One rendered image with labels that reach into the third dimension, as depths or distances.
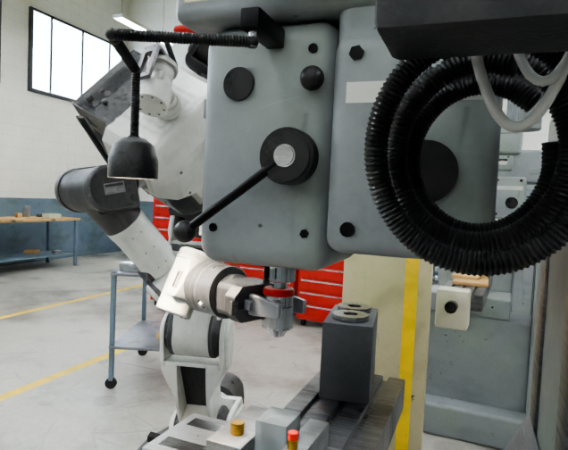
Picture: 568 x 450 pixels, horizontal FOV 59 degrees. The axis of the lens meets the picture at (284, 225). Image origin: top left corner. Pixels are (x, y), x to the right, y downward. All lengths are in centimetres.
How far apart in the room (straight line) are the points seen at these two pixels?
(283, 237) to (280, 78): 20
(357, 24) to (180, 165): 57
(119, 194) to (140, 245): 13
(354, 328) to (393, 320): 129
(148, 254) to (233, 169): 50
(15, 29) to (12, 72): 75
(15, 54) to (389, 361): 910
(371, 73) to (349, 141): 8
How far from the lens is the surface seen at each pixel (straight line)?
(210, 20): 72
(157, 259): 115
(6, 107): 1024
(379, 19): 36
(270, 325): 76
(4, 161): 1014
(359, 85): 61
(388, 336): 253
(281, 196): 65
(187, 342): 144
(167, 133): 109
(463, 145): 59
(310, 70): 63
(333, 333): 123
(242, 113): 68
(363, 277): 250
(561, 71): 43
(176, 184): 112
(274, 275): 74
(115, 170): 76
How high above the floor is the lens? 140
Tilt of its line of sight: 3 degrees down
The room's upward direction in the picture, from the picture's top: 3 degrees clockwise
